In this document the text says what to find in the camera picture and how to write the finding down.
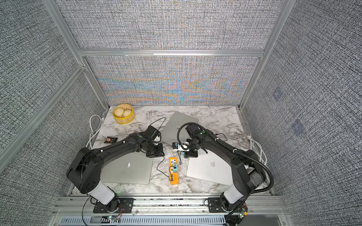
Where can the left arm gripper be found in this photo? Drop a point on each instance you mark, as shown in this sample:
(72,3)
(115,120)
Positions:
(160,153)

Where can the yellow wooden steamer basket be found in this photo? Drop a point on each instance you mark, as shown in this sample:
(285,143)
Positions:
(125,120)

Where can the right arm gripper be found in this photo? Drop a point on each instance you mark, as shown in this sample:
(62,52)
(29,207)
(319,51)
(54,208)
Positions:
(188,154)

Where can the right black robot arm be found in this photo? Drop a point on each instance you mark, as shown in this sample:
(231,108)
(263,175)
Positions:
(249,175)

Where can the right steamed bun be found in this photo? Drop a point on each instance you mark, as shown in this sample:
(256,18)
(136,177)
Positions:
(126,112)

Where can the left steamed bun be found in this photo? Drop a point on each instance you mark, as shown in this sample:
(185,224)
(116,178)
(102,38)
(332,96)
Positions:
(118,112)

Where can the small black snack packet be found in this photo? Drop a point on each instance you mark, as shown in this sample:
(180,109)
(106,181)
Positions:
(110,140)

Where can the silver laptop at back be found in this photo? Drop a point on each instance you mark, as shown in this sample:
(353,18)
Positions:
(170,130)

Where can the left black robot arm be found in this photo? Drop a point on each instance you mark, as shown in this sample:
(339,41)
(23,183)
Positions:
(85,170)

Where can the silver laptop front left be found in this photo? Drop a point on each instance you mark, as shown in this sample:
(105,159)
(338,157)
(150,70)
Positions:
(133,168)

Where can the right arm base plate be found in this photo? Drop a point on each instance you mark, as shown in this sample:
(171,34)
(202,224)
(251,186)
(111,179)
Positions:
(218,205)

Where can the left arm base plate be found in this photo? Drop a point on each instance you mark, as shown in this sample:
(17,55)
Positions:
(117,205)

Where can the orange power strip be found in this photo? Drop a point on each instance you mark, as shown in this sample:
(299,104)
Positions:
(174,177)

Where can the steamed bun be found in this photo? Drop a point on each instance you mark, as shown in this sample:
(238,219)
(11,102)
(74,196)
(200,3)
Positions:
(118,112)
(126,112)

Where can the aluminium front rail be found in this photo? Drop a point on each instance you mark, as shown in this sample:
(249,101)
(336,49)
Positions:
(171,210)

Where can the silver laptop front right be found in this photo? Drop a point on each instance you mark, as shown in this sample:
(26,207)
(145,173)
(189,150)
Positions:
(210,167)

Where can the teal charger plug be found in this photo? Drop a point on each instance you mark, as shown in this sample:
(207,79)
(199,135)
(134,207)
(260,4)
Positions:
(174,168)

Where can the silver laptop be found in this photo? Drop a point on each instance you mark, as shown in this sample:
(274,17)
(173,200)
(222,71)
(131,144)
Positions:
(210,167)
(133,168)
(170,130)

